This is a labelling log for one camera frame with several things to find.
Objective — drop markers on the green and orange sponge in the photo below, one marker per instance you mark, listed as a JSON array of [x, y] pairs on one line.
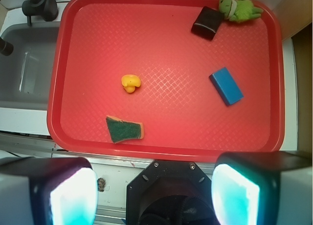
[[122, 130]]

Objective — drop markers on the blue rectangular block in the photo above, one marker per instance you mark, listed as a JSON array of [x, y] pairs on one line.
[[226, 86]]

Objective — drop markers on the red plastic tray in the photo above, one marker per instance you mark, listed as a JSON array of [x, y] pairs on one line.
[[183, 115]]

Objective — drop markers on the yellow rubber duck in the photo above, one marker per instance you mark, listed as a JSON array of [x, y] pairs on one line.
[[130, 82]]

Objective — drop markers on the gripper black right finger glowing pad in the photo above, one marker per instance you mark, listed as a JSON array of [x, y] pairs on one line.
[[263, 188]]

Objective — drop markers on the dark brown block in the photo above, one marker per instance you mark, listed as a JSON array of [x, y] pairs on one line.
[[207, 23]]

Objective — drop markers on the green plush frog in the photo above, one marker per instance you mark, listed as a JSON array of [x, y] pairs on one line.
[[239, 11]]

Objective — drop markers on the black toy faucet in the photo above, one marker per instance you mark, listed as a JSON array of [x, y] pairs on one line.
[[46, 9]]

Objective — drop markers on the grey toy sink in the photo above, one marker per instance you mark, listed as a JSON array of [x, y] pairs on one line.
[[25, 75]]

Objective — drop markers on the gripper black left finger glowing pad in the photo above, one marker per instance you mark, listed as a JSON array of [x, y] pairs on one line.
[[47, 191]]

